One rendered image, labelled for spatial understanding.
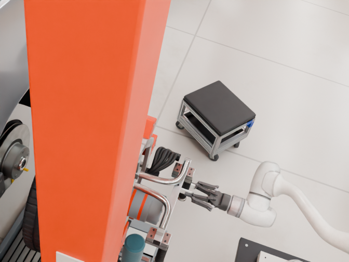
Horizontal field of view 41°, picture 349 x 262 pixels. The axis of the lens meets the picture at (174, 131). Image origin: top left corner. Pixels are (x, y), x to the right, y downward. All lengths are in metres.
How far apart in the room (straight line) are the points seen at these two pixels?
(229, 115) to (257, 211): 1.21
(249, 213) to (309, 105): 2.11
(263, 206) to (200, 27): 2.64
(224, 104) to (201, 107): 0.17
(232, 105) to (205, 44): 1.13
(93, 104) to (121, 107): 0.05
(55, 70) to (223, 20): 3.97
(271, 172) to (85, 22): 1.58
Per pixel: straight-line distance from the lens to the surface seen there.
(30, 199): 1.76
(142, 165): 2.17
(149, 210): 1.92
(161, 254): 1.89
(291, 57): 4.46
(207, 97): 3.23
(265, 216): 2.08
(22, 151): 2.05
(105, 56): 0.63
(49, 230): 1.08
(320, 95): 4.19
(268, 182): 2.07
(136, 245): 2.02
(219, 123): 3.09
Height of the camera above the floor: 2.52
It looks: 48 degrees down
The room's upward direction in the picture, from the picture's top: 16 degrees clockwise
